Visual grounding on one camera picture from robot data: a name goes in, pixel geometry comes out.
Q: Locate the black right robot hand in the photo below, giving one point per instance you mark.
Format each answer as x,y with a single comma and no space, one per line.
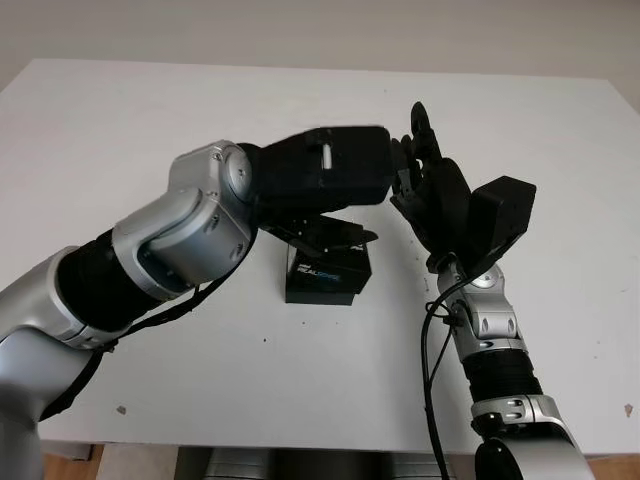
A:
445,200

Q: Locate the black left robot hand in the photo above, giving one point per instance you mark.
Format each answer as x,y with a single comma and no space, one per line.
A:
320,232

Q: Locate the black RealSense box lid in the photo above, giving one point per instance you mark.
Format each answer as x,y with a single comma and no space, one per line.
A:
345,270

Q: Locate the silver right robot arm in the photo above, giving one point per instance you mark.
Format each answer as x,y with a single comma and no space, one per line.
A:
500,350

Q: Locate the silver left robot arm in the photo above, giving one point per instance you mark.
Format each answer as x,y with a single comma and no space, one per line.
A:
175,240

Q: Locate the black box base with foam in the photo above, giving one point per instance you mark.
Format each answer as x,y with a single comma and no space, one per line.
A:
315,297

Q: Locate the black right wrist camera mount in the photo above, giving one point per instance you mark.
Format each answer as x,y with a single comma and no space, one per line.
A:
500,215

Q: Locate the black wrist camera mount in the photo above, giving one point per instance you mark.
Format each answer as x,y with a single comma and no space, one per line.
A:
500,215
325,165

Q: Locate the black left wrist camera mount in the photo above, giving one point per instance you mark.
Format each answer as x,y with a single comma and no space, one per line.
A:
325,165

